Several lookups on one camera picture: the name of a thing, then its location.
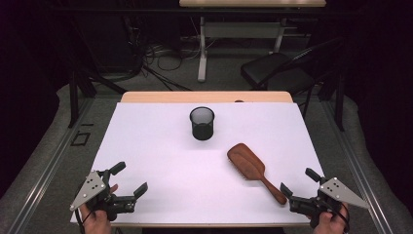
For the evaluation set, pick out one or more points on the metal floor rail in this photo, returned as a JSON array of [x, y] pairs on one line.
[[48, 172], [360, 175]]

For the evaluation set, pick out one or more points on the person's right hand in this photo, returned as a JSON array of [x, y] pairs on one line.
[[331, 225]]

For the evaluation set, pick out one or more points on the short black tape strip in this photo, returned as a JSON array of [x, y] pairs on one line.
[[87, 124]]

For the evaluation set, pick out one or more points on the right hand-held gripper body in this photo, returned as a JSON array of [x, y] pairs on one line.
[[337, 191]]

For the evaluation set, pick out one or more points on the black metal stand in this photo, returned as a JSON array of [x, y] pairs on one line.
[[73, 97], [340, 104]]

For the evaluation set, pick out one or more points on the white table sheet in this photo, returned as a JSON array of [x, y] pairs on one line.
[[168, 162]]

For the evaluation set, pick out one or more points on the black folding chair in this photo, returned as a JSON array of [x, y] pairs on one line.
[[276, 70]]

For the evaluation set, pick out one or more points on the black tape square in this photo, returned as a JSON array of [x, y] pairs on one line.
[[73, 143]]

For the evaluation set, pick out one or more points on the person's left hand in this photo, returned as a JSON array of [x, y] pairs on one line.
[[97, 225]]

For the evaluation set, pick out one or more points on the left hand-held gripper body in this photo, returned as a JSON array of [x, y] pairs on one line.
[[121, 204]]

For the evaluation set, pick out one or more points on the brown wooden hairbrush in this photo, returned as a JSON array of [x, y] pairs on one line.
[[246, 162]]

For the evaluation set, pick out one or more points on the black mesh cup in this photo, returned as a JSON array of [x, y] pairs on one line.
[[202, 130]]

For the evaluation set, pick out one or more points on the desk with white legs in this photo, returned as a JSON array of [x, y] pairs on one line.
[[242, 30]]

